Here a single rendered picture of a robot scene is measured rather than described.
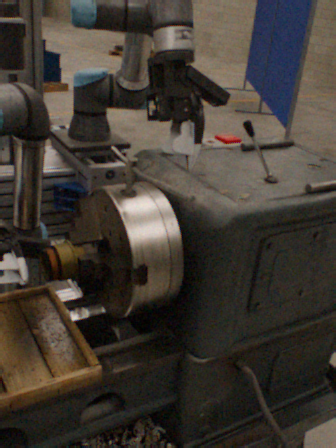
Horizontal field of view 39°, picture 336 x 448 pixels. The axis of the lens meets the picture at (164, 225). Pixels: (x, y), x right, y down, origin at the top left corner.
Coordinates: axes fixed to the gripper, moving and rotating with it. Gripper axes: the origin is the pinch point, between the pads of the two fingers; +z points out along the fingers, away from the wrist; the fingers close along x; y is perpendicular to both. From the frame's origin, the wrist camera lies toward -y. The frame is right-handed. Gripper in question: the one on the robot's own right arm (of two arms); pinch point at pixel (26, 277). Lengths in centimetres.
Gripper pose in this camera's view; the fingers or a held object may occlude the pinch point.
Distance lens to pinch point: 106.5
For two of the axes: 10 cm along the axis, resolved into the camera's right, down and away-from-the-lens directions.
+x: 0.9, -8.9, -4.4
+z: 4.9, 4.2, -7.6
